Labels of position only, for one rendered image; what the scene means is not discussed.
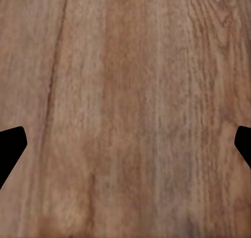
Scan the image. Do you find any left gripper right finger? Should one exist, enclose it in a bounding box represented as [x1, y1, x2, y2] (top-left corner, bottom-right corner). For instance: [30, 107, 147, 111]
[234, 126, 251, 168]

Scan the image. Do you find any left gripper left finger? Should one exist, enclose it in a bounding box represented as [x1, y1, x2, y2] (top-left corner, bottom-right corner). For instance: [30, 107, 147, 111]
[0, 126, 27, 189]

